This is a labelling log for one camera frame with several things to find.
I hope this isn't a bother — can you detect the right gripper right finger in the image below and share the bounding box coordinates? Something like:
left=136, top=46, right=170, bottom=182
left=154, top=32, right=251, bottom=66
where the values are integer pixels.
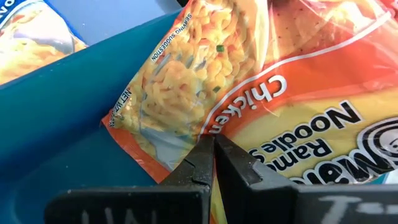
left=215, top=133, right=398, bottom=224

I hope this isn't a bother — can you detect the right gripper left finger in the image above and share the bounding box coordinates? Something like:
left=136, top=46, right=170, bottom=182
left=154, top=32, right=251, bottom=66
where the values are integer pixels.
left=44, top=134, right=216, bottom=224

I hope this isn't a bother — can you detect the orange chicken noodle pack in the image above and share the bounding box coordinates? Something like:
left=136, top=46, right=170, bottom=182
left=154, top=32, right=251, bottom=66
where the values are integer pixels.
left=101, top=0, right=398, bottom=224

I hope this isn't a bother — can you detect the teal plastic bin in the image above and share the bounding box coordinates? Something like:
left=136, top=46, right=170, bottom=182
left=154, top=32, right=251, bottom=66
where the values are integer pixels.
left=0, top=8, right=187, bottom=224

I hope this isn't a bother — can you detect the grey-blue table mat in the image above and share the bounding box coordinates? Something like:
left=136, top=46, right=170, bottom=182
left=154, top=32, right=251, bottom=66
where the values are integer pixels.
left=46, top=0, right=184, bottom=46

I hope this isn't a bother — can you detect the blue soy sauce noodle pack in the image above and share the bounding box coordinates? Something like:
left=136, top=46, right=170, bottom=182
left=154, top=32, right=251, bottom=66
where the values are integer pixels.
left=0, top=0, right=89, bottom=85

